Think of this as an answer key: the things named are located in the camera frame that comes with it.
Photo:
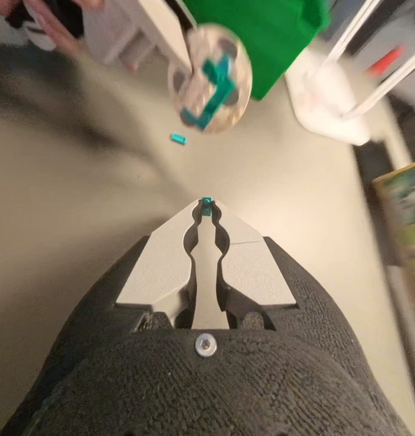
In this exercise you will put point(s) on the green plastic bin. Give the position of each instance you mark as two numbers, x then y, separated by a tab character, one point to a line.
268	41

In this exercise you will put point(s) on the small teal lego plate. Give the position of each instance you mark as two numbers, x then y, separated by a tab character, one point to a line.
179	139
206	206

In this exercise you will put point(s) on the colourful lego box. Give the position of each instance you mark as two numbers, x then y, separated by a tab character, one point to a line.
405	221

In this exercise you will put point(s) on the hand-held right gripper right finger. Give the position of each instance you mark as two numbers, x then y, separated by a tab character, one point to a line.
258	272

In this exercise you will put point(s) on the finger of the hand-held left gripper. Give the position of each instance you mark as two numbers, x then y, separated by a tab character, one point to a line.
170	24
122	30

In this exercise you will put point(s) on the wooden book stand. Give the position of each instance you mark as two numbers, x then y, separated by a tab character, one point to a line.
330	112

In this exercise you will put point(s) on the person's left hand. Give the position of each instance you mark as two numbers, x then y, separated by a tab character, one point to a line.
59	32

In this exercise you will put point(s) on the round white lego assembly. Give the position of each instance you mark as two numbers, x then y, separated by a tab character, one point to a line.
211	51

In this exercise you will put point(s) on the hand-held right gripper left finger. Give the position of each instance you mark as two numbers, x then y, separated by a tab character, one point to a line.
156	269

